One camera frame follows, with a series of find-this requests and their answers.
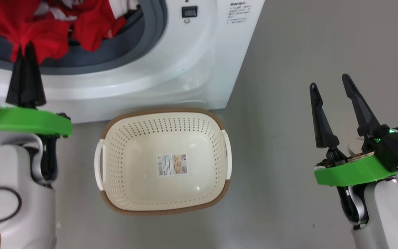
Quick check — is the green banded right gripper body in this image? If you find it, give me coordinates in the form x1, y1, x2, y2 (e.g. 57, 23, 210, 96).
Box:
314, 149, 398, 187

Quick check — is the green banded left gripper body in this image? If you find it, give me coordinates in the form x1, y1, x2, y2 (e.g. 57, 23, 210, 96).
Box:
0, 105, 73, 137

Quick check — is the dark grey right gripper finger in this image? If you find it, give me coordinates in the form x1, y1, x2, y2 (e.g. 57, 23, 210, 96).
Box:
341, 74, 390, 153
309, 82, 347, 162

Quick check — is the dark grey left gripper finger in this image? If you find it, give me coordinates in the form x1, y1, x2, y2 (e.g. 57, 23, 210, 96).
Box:
6, 46, 27, 106
24, 41, 47, 108

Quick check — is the red and white garment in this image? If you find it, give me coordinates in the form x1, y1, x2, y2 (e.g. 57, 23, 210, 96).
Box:
0, 0, 141, 65

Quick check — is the cream perforated laundry basket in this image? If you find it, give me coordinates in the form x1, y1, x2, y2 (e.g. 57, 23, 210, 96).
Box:
94, 107, 233, 216

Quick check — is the white front-load washing machine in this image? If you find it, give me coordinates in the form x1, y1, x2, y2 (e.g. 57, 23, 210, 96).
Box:
0, 0, 265, 124

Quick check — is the white paper basket label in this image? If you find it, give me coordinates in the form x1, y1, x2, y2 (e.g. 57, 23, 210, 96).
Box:
156, 154, 188, 176

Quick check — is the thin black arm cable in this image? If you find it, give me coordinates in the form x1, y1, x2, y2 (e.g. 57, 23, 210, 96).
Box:
0, 187, 22, 224

